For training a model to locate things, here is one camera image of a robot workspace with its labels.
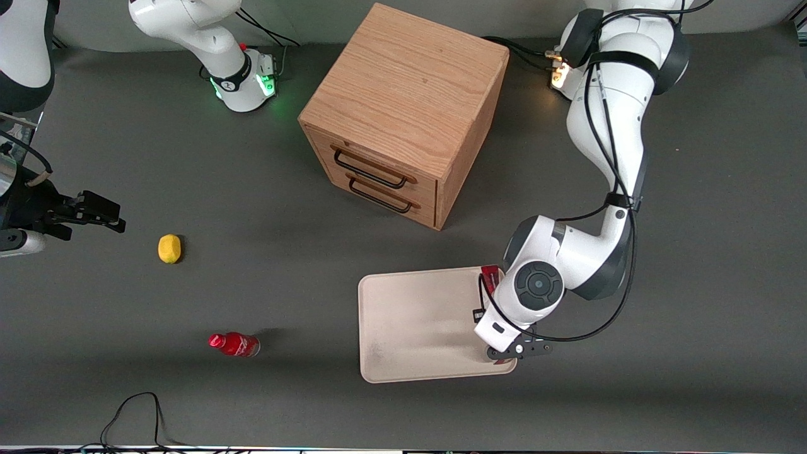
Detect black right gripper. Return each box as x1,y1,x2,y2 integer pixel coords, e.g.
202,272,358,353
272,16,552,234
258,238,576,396
0,169,125,240

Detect black wire drawer handle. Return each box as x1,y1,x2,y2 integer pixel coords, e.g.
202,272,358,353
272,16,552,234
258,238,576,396
348,177,414,214
332,148,409,190

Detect black base cables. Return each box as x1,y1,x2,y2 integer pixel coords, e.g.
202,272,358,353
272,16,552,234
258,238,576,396
236,8,301,78
482,36,565,72

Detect red soda bottle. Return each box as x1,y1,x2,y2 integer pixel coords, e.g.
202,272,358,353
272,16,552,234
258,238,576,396
208,332,261,358

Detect black right base cables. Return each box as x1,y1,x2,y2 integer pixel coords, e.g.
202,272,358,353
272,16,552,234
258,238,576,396
236,8,301,78

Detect black looped table cable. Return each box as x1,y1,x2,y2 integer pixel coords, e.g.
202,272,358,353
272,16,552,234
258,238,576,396
100,392,185,451

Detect beige plastic tray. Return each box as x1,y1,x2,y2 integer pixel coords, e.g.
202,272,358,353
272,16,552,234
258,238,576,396
357,265,518,384

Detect black left base cables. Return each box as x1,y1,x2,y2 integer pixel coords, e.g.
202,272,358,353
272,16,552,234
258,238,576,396
482,36,565,72

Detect wooden two-drawer cabinet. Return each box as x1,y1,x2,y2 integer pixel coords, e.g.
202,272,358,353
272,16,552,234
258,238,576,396
298,3,510,231

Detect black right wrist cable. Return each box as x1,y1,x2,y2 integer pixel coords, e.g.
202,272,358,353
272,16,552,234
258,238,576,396
0,129,53,187

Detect wooden drawer front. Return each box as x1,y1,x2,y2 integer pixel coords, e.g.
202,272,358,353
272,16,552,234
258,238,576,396
312,158,438,230
305,126,439,206

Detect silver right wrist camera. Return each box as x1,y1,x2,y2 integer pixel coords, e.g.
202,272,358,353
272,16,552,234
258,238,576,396
0,112,40,197

